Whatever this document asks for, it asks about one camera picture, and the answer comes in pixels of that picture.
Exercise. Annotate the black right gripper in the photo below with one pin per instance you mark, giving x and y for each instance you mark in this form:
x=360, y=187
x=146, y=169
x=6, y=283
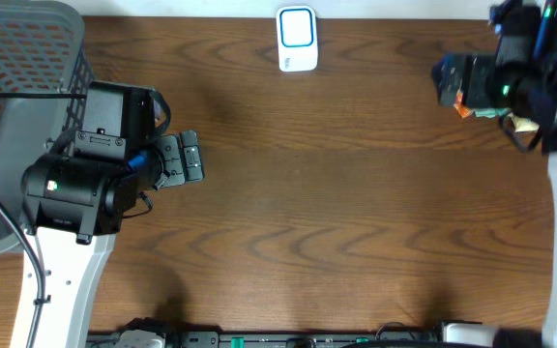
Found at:
x=477, y=67

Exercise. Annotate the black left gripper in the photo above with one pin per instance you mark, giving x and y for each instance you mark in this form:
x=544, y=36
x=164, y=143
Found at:
x=173, y=151

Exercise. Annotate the orange Kleenex tissue pack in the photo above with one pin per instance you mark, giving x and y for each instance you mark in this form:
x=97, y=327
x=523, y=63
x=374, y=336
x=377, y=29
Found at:
x=462, y=110

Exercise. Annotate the large yellow wipes pack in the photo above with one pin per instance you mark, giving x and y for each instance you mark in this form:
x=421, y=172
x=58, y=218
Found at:
x=523, y=124

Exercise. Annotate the teal wet wipes pack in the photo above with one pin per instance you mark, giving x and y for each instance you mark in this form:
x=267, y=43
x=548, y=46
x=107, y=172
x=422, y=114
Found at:
x=490, y=113

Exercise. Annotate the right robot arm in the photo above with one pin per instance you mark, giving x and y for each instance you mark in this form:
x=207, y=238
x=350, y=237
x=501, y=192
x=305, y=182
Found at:
x=528, y=36

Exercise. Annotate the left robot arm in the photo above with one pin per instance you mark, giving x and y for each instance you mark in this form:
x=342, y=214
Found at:
x=76, y=196

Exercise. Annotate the white barcode scanner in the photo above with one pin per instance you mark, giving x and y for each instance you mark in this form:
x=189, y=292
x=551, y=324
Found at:
x=297, y=39

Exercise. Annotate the grey plastic basket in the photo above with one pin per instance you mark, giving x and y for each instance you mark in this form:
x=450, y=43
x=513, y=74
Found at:
x=43, y=71

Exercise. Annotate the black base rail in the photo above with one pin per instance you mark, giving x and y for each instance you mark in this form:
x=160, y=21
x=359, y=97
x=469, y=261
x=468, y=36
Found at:
x=146, y=333

